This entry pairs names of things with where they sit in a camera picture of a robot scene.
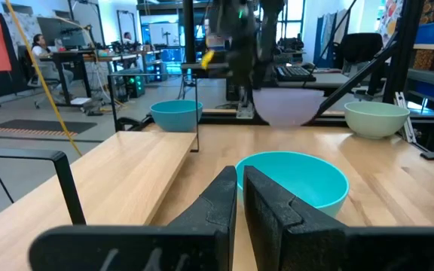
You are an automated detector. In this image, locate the black keyboard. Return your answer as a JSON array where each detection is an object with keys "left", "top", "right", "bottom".
[{"left": 275, "top": 64, "right": 317, "bottom": 83}]

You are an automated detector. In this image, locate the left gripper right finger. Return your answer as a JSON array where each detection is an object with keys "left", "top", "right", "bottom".
[{"left": 243, "top": 165, "right": 434, "bottom": 271}]

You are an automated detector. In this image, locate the pale green bowl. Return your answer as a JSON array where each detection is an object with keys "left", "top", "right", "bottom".
[{"left": 344, "top": 100, "right": 411, "bottom": 140}]

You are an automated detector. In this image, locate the white patterned fabric panel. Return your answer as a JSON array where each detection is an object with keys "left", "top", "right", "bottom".
[{"left": 1, "top": 11, "right": 43, "bottom": 50}]

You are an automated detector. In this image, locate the grey desk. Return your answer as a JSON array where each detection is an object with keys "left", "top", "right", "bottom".
[{"left": 277, "top": 71, "right": 353, "bottom": 92}]

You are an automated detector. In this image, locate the lilac bowl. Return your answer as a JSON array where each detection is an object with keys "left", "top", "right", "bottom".
[{"left": 252, "top": 88, "right": 326, "bottom": 129}]

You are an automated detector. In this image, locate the office desk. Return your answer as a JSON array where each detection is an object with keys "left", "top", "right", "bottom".
[{"left": 38, "top": 47, "right": 143, "bottom": 107}]

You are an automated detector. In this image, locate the yellow hanging cable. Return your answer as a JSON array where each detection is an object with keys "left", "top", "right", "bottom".
[{"left": 4, "top": 0, "right": 84, "bottom": 157}]

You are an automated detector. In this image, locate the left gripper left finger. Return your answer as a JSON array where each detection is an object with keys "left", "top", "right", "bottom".
[{"left": 28, "top": 165, "right": 238, "bottom": 271}]

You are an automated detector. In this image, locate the turquoise bowl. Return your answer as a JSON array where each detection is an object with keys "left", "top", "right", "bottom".
[{"left": 234, "top": 151, "right": 350, "bottom": 219}]

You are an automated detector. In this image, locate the black mat with orange stripes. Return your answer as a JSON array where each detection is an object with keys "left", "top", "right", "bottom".
[{"left": 0, "top": 119, "right": 98, "bottom": 137}]

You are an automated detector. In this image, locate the yellow hanging tag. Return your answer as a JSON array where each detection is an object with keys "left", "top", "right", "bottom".
[{"left": 200, "top": 49, "right": 215, "bottom": 71}]

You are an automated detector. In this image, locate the black office chair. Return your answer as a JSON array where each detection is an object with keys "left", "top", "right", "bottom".
[{"left": 332, "top": 32, "right": 384, "bottom": 76}]

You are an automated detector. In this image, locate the storage rack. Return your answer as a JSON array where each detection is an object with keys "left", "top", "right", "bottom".
[{"left": 407, "top": 0, "right": 434, "bottom": 111}]

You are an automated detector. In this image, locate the black computer with green lights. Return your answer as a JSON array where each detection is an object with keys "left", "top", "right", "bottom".
[{"left": 124, "top": 73, "right": 146, "bottom": 99}]

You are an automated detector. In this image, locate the black computer monitor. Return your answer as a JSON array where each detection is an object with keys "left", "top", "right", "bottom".
[{"left": 37, "top": 16, "right": 87, "bottom": 48}]

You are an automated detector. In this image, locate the blue bowl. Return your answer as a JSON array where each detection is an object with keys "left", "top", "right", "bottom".
[{"left": 149, "top": 99, "right": 204, "bottom": 133}]

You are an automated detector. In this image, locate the black rig frame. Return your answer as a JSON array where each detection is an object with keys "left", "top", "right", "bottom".
[{"left": 181, "top": 0, "right": 434, "bottom": 127}]

